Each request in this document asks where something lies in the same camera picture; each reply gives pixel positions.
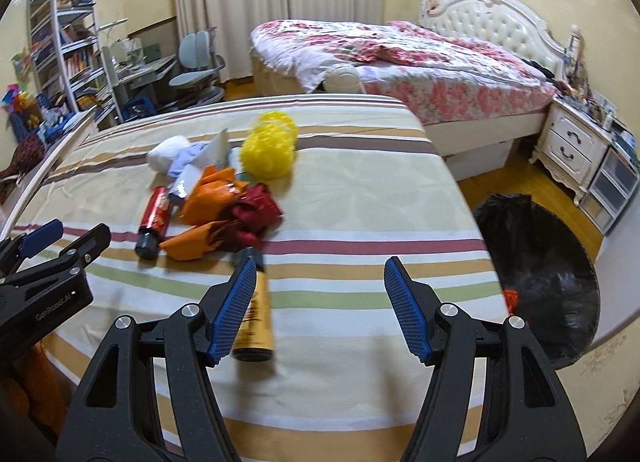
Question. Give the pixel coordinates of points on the orange plastic wrapper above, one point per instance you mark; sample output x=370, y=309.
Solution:
x=210, y=194
x=512, y=301
x=192, y=242

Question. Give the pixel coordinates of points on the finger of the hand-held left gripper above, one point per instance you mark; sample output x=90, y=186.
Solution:
x=85, y=244
x=42, y=234

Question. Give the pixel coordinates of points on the floral quilt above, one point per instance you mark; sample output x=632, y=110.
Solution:
x=425, y=61

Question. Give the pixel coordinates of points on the bottles on nightstand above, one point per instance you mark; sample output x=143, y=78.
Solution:
x=587, y=86

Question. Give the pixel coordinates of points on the white nightstand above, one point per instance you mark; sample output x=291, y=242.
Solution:
x=570, y=146

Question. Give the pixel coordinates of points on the white bookshelf with books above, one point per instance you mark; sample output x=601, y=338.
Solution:
x=65, y=41

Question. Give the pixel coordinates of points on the purple paper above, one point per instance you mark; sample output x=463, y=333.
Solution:
x=184, y=164

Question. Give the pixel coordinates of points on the plastic drawer unit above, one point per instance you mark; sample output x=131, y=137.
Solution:
x=612, y=181

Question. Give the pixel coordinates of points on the white wooden bed rail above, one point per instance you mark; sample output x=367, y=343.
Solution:
x=50, y=156

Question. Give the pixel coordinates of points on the dark red wrapper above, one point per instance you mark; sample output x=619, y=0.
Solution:
x=255, y=212

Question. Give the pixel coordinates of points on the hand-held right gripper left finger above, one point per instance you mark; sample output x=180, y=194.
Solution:
x=232, y=309

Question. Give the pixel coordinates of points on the bed with floral quilt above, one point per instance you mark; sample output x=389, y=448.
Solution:
x=480, y=147

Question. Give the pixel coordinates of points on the black trash bag bin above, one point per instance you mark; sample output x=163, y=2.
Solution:
x=540, y=252

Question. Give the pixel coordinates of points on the white and teal tube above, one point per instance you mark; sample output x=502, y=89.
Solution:
x=215, y=149

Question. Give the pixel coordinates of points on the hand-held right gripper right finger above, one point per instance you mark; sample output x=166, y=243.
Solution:
x=405, y=309

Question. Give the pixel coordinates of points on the blue plastic crate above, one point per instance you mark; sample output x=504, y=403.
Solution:
x=137, y=107

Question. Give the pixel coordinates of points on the person's orange fleece clothing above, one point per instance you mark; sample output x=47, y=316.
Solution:
x=30, y=382

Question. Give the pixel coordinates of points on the blue plastic basket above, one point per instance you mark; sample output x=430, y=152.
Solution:
x=27, y=124

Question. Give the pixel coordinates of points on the white tufted headboard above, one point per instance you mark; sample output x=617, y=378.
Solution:
x=500, y=31

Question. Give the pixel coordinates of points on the colourful pinwheel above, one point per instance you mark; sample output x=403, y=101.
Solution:
x=17, y=99

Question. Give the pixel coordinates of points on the red bottle with black cap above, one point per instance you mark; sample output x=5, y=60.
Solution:
x=157, y=212

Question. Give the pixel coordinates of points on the white ribbed round cushion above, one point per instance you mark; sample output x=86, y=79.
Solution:
x=342, y=77

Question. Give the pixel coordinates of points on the grey study desk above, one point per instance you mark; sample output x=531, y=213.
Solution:
x=147, y=66

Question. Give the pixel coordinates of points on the dark garment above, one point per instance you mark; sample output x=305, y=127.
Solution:
x=540, y=69

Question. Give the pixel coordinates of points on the dark red knitted cloth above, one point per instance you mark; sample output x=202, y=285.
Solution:
x=25, y=154

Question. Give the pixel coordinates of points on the yellow bottle with black cap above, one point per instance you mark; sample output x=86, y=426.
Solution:
x=259, y=314

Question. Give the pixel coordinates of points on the cream curtains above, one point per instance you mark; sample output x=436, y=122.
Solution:
x=280, y=1

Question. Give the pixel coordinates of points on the yellow plastic mesh bag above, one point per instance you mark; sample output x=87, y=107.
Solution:
x=267, y=151

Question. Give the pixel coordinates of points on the white desk lamp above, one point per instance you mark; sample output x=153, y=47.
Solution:
x=112, y=26

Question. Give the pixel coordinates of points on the grey swivel chair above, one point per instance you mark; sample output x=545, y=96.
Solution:
x=197, y=51

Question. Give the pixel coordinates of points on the white paper ball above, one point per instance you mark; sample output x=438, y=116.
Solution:
x=165, y=152

